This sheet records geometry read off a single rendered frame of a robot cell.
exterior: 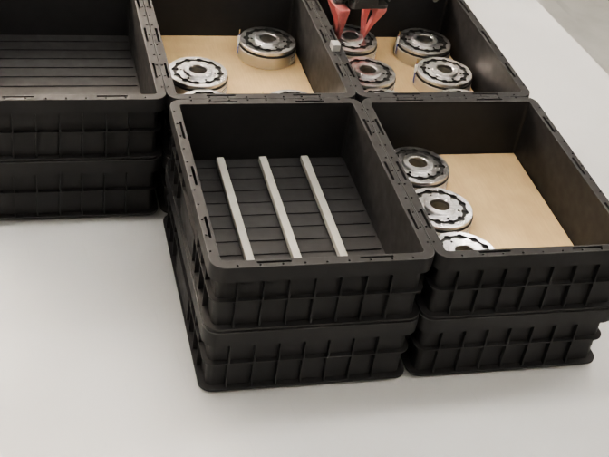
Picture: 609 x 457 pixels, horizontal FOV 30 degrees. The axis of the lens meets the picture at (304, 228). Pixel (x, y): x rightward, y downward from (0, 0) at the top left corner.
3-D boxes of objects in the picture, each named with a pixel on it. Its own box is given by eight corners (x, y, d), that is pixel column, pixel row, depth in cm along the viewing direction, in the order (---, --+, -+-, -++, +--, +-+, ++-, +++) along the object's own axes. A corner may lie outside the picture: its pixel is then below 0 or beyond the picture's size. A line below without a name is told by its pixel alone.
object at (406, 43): (389, 31, 214) (389, 28, 214) (437, 29, 217) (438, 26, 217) (409, 58, 206) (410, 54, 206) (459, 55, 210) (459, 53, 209)
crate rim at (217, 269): (167, 112, 172) (168, 99, 170) (356, 111, 180) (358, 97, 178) (209, 284, 141) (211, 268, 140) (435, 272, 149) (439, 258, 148)
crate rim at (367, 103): (356, 111, 180) (359, 97, 178) (530, 108, 187) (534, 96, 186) (435, 272, 149) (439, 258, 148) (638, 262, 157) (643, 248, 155)
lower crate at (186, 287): (159, 220, 184) (164, 160, 177) (337, 214, 192) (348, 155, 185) (198, 400, 154) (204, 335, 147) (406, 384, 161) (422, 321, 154)
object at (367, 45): (314, 27, 210) (314, 24, 209) (363, 25, 213) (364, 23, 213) (333, 55, 202) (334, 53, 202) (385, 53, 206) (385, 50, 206)
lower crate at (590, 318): (337, 214, 192) (348, 155, 185) (501, 209, 200) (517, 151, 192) (407, 384, 161) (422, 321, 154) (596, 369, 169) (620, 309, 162)
